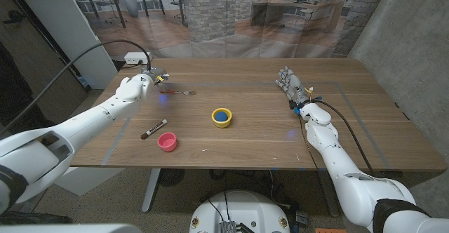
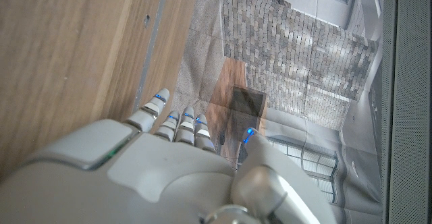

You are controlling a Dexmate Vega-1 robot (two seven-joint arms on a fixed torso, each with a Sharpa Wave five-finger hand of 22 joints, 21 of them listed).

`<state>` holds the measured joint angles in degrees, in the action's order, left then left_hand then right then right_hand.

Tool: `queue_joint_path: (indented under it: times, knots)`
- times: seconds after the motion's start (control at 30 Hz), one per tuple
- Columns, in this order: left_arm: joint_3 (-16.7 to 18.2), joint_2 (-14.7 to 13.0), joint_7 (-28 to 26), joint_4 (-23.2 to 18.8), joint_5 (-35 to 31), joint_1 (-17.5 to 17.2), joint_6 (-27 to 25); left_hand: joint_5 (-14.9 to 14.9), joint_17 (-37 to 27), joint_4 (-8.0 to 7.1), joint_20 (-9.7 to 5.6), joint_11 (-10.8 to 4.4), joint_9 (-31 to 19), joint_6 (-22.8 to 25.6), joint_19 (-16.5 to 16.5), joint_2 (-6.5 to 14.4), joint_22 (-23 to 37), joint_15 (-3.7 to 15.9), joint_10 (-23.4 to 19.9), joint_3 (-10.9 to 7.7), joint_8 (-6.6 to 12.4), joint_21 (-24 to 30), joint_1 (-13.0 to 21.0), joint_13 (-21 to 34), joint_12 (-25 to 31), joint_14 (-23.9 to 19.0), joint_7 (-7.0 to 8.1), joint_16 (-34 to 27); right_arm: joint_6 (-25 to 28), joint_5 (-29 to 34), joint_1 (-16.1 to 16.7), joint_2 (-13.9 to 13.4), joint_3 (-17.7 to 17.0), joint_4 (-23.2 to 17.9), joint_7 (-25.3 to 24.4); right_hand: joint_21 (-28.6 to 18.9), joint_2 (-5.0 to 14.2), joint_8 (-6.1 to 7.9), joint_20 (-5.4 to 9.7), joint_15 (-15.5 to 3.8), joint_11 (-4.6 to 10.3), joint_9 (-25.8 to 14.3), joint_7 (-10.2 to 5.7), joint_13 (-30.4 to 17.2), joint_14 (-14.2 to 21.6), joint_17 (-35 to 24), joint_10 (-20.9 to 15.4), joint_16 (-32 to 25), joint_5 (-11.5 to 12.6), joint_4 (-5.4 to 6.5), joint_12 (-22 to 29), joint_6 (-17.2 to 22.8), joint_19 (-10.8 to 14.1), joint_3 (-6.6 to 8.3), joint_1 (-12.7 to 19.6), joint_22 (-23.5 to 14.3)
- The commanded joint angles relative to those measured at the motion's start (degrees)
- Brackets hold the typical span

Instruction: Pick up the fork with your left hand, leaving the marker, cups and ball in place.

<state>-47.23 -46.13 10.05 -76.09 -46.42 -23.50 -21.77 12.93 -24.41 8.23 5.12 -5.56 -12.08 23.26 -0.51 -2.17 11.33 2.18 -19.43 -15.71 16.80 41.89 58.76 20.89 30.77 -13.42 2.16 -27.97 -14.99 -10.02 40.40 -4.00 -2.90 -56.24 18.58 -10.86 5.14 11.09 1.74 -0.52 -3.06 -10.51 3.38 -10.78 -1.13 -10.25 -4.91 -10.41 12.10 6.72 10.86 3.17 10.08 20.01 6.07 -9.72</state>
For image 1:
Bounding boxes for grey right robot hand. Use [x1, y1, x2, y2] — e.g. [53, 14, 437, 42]
[275, 65, 312, 110]

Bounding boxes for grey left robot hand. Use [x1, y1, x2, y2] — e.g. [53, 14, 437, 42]
[140, 67, 170, 87]

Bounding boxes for fork with red handle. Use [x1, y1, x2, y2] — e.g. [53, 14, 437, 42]
[159, 88, 197, 97]

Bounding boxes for brown and white marker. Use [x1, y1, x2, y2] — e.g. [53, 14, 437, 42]
[140, 119, 168, 140]

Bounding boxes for white power strip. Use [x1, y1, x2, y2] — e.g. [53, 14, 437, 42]
[123, 51, 153, 65]

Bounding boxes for pink cup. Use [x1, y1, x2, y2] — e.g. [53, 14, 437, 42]
[157, 131, 178, 153]

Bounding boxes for yellow cup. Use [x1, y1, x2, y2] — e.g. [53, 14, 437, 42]
[211, 107, 233, 129]

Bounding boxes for printed office backdrop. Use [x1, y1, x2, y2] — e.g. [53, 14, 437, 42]
[66, 0, 392, 59]

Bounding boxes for black round fan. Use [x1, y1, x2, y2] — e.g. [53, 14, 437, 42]
[159, 168, 186, 188]

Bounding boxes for dark grey table leg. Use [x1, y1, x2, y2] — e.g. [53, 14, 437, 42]
[316, 169, 340, 218]

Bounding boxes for light grey table leg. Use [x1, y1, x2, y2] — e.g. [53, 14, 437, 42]
[141, 168, 162, 214]

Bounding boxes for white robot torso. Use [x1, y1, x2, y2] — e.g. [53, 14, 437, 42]
[189, 189, 291, 233]

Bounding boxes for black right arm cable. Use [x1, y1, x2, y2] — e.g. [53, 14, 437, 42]
[311, 98, 375, 175]

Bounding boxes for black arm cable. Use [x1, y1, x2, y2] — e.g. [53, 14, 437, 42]
[311, 98, 375, 175]
[0, 39, 153, 136]

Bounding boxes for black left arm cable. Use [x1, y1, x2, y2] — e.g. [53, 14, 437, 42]
[0, 39, 153, 136]

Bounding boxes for white wall panel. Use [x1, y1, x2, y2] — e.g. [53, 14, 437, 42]
[10, 0, 119, 90]

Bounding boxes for black door handle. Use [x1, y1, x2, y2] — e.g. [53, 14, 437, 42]
[2, 10, 26, 25]

